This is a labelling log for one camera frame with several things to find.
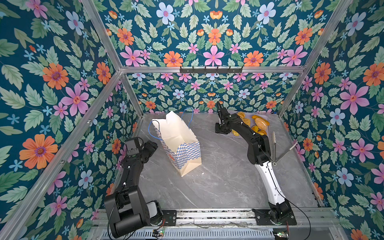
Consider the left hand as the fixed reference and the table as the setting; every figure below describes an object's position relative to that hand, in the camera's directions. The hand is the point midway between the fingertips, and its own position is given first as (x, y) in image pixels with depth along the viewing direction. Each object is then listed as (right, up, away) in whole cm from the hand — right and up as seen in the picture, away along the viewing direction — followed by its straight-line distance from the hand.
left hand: (155, 142), depth 85 cm
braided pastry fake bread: (+45, +6, -7) cm, 46 cm away
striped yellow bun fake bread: (+70, +5, +18) cm, 73 cm away
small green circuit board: (+8, -42, -14) cm, 45 cm away
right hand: (+39, +7, +22) cm, 45 cm away
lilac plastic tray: (+65, +18, +31) cm, 74 cm away
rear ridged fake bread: (+58, +19, +30) cm, 68 cm away
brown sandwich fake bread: (+69, +12, +19) cm, 73 cm away
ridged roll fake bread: (+61, +13, +25) cm, 67 cm away
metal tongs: (+74, -12, +8) cm, 75 cm away
